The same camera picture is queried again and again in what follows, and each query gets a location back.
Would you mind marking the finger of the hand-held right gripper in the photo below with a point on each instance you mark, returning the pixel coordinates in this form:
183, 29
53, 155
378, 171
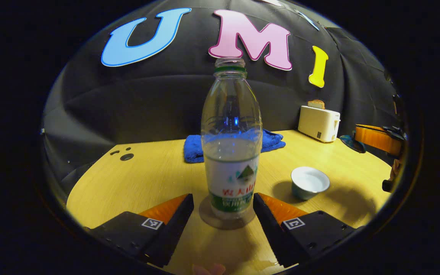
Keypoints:
376, 139

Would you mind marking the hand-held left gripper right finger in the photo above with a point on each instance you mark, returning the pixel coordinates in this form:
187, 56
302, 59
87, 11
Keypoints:
267, 225

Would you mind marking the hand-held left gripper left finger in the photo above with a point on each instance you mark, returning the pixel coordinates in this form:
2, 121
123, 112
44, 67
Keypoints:
178, 225

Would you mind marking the round brown coaster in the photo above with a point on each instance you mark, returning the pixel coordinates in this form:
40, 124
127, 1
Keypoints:
208, 219

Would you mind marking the white teacup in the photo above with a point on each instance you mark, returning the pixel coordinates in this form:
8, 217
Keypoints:
309, 183

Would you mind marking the clear plastic water bottle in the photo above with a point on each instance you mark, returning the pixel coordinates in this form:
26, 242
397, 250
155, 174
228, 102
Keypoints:
231, 152

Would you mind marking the white toaster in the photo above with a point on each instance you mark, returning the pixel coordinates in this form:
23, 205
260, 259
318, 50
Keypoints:
317, 124

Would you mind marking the toasted bread slice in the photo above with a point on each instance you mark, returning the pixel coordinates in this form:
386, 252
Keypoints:
316, 104

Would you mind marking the blue folded towel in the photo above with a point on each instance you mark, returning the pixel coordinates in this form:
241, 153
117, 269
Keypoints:
193, 149

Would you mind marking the black backdrop cloth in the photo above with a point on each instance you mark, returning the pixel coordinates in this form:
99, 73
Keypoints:
147, 95

